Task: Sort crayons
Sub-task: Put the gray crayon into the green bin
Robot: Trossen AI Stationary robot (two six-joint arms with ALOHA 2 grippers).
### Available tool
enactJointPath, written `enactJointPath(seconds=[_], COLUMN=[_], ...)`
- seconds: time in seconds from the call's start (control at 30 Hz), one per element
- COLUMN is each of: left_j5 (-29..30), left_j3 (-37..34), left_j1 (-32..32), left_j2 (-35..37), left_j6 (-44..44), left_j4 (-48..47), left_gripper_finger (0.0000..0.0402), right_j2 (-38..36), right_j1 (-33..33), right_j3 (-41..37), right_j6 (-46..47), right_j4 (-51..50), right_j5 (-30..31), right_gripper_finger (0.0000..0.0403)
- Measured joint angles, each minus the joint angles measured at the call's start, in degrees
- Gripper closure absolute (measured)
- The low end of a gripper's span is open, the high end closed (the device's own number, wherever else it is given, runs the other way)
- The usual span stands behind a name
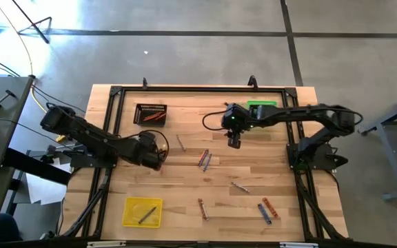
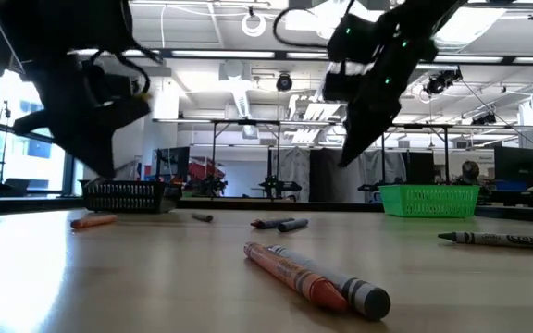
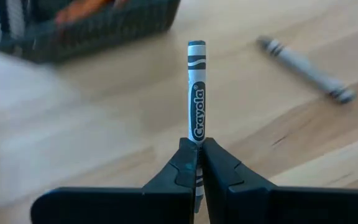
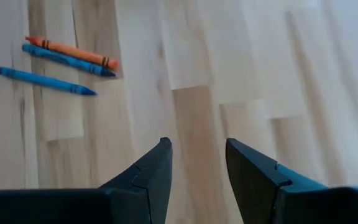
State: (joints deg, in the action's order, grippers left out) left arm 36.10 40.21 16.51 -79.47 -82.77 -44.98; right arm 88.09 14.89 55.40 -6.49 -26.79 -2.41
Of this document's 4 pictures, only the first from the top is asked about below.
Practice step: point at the black support beam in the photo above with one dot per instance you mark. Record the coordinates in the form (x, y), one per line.
(36, 167)

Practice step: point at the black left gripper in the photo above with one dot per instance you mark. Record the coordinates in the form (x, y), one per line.
(147, 151)

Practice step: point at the black plastic basket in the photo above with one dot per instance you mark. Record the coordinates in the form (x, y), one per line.
(138, 117)

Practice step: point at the white paper sheets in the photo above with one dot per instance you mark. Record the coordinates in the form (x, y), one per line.
(43, 189)

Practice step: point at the blue-grey metal stand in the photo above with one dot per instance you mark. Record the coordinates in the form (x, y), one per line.
(391, 162)

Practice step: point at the silver metal bracket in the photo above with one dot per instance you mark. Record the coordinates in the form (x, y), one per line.
(298, 245)
(106, 244)

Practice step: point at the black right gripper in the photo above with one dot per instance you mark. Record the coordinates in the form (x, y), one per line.
(240, 115)

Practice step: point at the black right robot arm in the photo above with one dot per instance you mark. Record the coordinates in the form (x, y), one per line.
(298, 112)

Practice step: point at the dark chair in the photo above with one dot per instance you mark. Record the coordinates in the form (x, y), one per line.
(7, 229)

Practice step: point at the black tripod stand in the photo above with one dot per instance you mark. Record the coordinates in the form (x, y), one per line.
(42, 34)

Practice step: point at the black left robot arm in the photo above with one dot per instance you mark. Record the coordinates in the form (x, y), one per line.
(91, 132)

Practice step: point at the yellow plastic basket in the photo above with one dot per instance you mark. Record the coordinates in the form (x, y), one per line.
(133, 213)

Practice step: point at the grey side table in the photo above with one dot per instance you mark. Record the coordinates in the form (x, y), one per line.
(12, 144)

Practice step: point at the green plastic basket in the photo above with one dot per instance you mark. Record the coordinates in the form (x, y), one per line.
(262, 102)

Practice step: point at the black clamp hook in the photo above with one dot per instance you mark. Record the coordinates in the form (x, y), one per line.
(252, 82)
(145, 83)

